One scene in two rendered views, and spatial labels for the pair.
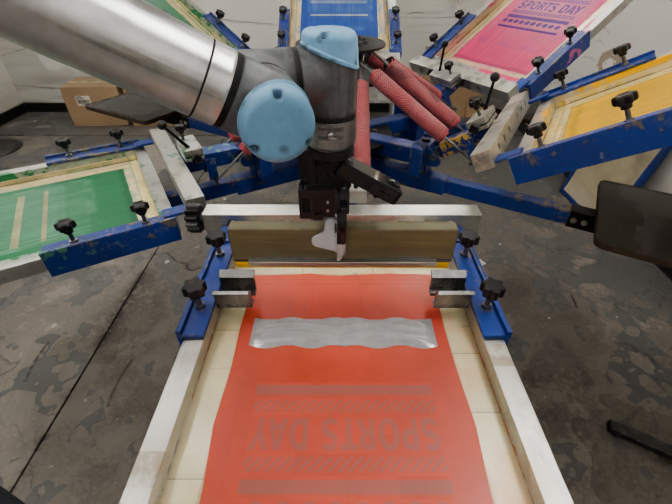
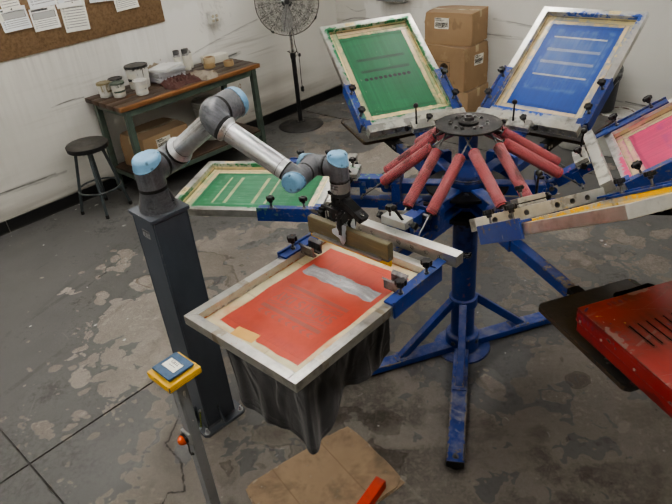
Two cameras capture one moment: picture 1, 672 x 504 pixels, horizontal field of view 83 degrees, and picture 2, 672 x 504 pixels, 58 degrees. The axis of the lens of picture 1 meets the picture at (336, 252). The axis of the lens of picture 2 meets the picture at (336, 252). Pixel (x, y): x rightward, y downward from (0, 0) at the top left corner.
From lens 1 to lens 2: 1.82 m
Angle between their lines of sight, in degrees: 37
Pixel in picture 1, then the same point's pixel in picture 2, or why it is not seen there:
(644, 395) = not seen: outside the picture
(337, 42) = (332, 159)
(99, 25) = (257, 155)
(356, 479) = (294, 317)
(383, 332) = (354, 288)
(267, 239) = (319, 225)
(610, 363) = not seen: outside the picture
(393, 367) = (343, 300)
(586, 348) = not seen: outside the picture
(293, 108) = (292, 180)
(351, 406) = (314, 302)
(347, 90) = (338, 174)
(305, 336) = (323, 276)
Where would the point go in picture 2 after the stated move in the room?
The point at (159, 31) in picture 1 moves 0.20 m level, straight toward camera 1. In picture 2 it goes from (268, 157) to (242, 181)
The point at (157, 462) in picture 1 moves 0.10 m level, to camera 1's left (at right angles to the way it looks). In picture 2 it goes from (245, 283) to (228, 275)
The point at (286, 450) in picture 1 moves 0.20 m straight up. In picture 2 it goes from (282, 302) to (275, 257)
